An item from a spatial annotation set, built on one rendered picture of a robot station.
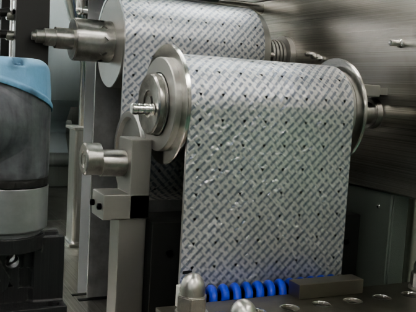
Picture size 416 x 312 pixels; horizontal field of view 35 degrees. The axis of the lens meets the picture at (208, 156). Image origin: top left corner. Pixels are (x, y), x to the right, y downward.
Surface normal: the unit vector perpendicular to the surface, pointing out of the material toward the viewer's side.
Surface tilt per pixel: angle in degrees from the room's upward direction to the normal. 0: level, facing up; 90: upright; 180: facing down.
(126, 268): 90
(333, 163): 90
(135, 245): 90
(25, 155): 90
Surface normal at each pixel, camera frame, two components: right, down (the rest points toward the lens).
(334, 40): -0.90, 0.00
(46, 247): 0.43, 0.11
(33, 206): 0.81, 0.11
